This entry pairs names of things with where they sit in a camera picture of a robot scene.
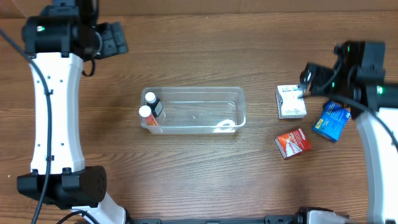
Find white medicine box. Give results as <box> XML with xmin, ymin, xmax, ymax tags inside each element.
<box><xmin>275</xmin><ymin>85</ymin><xmax>307</xmax><ymax>119</ymax></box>

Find blue medicine box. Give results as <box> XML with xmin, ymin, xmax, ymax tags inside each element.
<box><xmin>312</xmin><ymin>101</ymin><xmax>351</xmax><ymax>142</ymax></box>

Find orange Redoxon tube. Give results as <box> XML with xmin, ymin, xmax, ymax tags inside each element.
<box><xmin>139</xmin><ymin>105</ymin><xmax>158</xmax><ymax>126</ymax></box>

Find dark bottle white cap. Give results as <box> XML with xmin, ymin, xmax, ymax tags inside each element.
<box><xmin>145</xmin><ymin>92</ymin><xmax>163</xmax><ymax>118</ymax></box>

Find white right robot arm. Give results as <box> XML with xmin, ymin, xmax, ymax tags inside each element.
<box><xmin>298</xmin><ymin>40</ymin><xmax>397</xmax><ymax>223</ymax></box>

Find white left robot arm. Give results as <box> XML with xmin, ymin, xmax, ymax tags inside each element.
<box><xmin>17</xmin><ymin>1</ymin><xmax>130</xmax><ymax>223</ymax></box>

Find clear plastic container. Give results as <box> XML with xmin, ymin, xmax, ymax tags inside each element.
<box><xmin>140</xmin><ymin>86</ymin><xmax>246</xmax><ymax>134</ymax></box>

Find red medicine box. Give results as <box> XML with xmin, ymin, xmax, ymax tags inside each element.
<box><xmin>275</xmin><ymin>128</ymin><xmax>312</xmax><ymax>159</ymax></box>

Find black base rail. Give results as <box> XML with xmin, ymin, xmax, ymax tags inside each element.
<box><xmin>124</xmin><ymin>206</ymin><xmax>352</xmax><ymax>224</ymax></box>

